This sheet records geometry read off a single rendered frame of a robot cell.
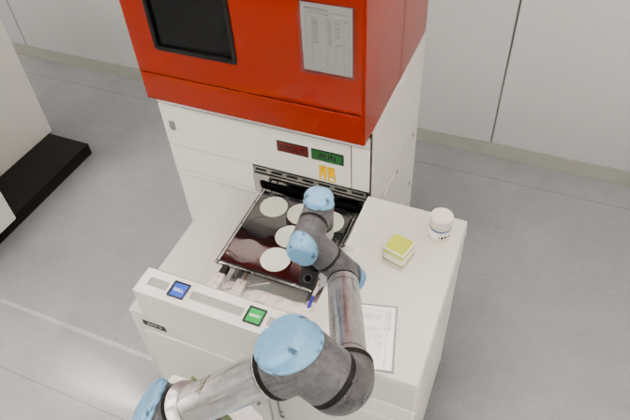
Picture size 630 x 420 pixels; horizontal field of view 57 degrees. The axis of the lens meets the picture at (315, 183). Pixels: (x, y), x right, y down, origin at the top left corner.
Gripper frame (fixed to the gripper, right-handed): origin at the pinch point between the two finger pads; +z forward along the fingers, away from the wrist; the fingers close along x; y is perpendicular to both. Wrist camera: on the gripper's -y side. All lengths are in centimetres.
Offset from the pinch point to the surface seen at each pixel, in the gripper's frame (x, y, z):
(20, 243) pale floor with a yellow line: 194, 42, 112
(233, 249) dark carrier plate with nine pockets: 35.9, 14.7, 16.8
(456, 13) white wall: -2, 196, 16
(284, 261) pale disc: 17.8, 15.8, 16.1
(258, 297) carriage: 20.5, 1.1, 18.2
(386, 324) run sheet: -21.2, -0.4, 7.9
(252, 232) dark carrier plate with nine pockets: 33.1, 23.6, 16.7
